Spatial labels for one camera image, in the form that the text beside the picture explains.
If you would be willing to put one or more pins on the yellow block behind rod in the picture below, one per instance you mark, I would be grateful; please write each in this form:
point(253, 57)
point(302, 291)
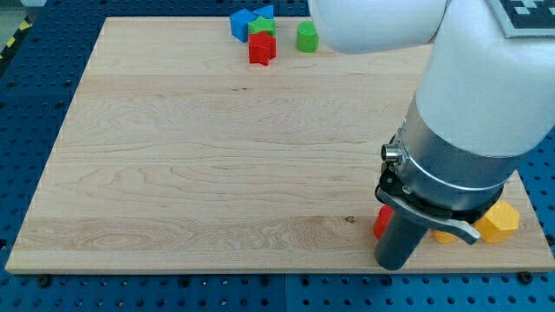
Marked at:
point(443, 237)

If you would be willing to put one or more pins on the fiducial marker tag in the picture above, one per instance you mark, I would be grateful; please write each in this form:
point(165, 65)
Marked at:
point(524, 18)

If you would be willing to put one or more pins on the yellow hexagon block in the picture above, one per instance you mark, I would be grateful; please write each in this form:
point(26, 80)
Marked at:
point(499, 223)

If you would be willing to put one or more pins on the green star block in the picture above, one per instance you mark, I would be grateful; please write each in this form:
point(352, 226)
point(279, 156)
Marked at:
point(261, 24)

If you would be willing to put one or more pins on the red circle block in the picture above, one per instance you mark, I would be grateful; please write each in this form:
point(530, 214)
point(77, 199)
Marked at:
point(382, 220)

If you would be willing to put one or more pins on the light wooden board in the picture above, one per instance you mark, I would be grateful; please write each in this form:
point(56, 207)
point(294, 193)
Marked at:
point(178, 156)

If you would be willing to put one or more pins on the blue cube block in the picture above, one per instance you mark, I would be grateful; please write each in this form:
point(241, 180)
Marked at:
point(239, 23)

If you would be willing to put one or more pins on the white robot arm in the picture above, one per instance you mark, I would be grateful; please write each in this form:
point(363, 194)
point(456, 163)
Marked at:
point(485, 100)

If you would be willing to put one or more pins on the blue triangle block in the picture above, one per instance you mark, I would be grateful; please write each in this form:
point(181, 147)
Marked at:
point(266, 11)

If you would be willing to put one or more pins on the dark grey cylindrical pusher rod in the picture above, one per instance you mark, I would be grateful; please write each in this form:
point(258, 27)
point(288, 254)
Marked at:
point(398, 242)

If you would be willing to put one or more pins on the red star block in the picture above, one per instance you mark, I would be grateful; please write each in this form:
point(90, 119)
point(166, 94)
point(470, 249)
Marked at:
point(262, 47)

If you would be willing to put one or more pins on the green cylinder block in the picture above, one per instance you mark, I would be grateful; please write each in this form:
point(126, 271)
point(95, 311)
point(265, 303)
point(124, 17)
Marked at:
point(307, 40)

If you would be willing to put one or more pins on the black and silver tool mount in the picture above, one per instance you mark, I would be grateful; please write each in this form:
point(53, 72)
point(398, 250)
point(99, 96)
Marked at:
point(431, 191)

